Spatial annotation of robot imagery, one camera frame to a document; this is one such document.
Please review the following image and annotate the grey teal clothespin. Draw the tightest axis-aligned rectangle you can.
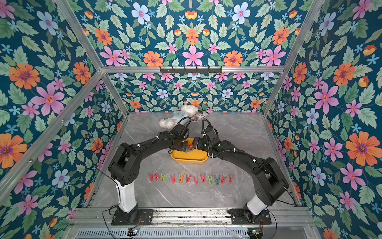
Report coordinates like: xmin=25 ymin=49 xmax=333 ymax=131
xmin=214 ymin=175 xmax=220 ymax=185

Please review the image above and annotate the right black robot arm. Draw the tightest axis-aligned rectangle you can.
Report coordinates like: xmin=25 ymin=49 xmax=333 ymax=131
xmin=193 ymin=119 xmax=289 ymax=219

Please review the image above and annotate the aluminium front rail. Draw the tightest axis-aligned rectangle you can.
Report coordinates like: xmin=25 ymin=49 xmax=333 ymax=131
xmin=69 ymin=207 xmax=315 ymax=227

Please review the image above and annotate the red clothespin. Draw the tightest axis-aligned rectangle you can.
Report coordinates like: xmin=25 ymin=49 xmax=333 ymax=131
xmin=221 ymin=175 xmax=227 ymax=185
xmin=148 ymin=172 xmax=154 ymax=181
xmin=228 ymin=174 xmax=234 ymax=184
xmin=170 ymin=174 xmax=176 ymax=184
xmin=154 ymin=173 xmax=161 ymax=182
xmin=193 ymin=176 xmax=199 ymax=186
xmin=200 ymin=174 xmax=206 ymax=183
xmin=186 ymin=174 xmax=192 ymax=184

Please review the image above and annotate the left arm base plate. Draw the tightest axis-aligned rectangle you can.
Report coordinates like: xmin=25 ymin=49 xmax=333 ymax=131
xmin=111 ymin=208 xmax=154 ymax=226

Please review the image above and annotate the yellow plastic storage box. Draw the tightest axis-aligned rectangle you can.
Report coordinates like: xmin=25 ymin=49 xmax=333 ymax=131
xmin=170 ymin=138 xmax=209 ymax=164

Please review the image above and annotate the black hook rail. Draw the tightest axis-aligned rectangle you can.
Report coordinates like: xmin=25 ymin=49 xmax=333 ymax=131
xmin=159 ymin=66 xmax=223 ymax=74

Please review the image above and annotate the white teddy bear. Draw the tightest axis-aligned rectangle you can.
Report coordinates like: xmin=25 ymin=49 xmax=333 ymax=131
xmin=159 ymin=105 xmax=198 ymax=129

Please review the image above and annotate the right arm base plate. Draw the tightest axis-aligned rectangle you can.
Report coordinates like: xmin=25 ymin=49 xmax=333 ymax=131
xmin=227 ymin=209 xmax=272 ymax=225

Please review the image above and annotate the small printed pouch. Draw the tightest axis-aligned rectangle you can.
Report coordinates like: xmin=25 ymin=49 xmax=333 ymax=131
xmin=191 ymin=111 xmax=209 ymax=122

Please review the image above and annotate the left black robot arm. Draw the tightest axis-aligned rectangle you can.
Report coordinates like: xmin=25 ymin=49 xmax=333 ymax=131
xmin=108 ymin=117 xmax=191 ymax=213

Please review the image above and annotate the orange clothespin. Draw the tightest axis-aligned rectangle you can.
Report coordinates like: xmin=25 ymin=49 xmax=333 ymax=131
xmin=179 ymin=173 xmax=185 ymax=183

